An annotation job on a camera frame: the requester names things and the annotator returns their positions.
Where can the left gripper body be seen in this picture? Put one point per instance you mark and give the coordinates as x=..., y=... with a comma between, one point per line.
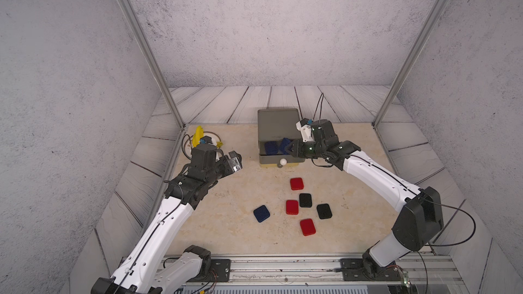
x=223, y=168

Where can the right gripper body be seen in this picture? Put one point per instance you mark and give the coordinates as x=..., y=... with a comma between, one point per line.
x=305, y=150

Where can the blue brooch box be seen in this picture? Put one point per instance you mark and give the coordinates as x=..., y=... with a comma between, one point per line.
x=271, y=148
x=261, y=213
x=284, y=143

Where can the grey top drawer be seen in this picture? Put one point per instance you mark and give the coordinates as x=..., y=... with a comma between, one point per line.
x=275, y=160

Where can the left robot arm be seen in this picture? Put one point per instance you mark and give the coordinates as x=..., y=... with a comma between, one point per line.
x=140, y=272

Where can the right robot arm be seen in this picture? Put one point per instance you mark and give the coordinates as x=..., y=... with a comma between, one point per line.
x=420, y=216

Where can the red brooch box upper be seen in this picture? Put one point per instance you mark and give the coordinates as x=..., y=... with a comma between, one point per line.
x=297, y=184

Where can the red brooch box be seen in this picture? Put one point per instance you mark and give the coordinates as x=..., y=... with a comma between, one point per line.
x=297, y=184
x=307, y=227
x=292, y=207

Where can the three-drawer storage cabinet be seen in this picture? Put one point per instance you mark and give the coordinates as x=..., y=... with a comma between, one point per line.
x=277, y=123

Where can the black brooch box left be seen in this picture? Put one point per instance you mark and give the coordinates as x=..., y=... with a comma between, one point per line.
x=305, y=200

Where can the black brooch box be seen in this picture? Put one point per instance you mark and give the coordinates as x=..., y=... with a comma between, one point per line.
x=324, y=211
x=305, y=200

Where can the red brooch box middle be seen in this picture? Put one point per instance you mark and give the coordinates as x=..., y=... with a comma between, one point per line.
x=292, y=207

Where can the black brooch box right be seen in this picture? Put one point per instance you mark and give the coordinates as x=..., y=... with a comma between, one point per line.
x=324, y=211

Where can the red brooch box lower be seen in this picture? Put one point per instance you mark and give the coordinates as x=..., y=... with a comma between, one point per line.
x=307, y=227

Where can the yellow banana bunch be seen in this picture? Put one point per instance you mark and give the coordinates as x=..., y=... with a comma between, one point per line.
x=197, y=135

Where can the cream round plate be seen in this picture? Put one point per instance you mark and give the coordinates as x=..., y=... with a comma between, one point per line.
x=187, y=143

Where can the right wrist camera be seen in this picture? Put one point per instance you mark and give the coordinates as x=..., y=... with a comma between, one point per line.
x=305, y=128

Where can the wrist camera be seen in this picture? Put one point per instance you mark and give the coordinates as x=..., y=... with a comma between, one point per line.
x=305, y=128
x=208, y=140

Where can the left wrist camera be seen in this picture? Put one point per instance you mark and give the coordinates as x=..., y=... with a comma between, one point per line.
x=208, y=140

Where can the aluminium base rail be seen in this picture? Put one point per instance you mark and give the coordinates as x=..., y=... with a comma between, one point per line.
x=421, y=272

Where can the right metal frame post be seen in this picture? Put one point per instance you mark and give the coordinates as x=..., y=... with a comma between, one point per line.
x=423, y=36

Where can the metal frame post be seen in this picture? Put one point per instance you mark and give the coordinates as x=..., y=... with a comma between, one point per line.
x=423, y=36
x=145, y=48

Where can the left metal frame post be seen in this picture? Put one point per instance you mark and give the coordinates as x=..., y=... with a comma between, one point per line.
x=145, y=48

